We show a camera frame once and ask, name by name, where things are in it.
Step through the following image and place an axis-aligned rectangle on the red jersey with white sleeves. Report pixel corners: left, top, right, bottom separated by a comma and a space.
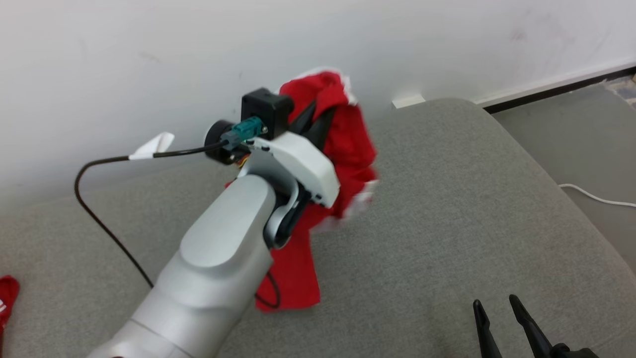
0, 275, 20, 331

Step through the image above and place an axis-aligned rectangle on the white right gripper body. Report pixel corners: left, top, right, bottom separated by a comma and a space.
544, 343, 599, 358

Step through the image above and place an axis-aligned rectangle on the teal cable connector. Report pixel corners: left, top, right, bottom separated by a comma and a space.
221, 117, 264, 150

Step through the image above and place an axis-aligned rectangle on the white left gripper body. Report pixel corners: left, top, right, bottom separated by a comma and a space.
246, 132, 341, 208

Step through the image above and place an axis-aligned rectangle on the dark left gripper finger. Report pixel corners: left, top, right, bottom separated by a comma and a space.
307, 108, 336, 150
290, 101, 317, 135

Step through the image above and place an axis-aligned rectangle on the white tape label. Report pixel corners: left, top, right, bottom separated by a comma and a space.
129, 132, 175, 161

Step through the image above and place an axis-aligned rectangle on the small white wall block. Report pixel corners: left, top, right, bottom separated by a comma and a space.
392, 93, 426, 109

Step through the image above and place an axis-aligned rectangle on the red garment with white trim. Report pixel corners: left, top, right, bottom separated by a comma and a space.
225, 67, 381, 313

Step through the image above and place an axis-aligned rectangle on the white and black baseboard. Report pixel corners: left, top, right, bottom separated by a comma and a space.
475, 59, 636, 114

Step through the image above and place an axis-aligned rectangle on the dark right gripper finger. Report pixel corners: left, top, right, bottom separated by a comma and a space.
509, 294, 555, 358
473, 300, 502, 358

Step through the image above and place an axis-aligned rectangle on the white cable on floor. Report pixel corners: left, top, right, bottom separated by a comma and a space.
559, 183, 636, 207

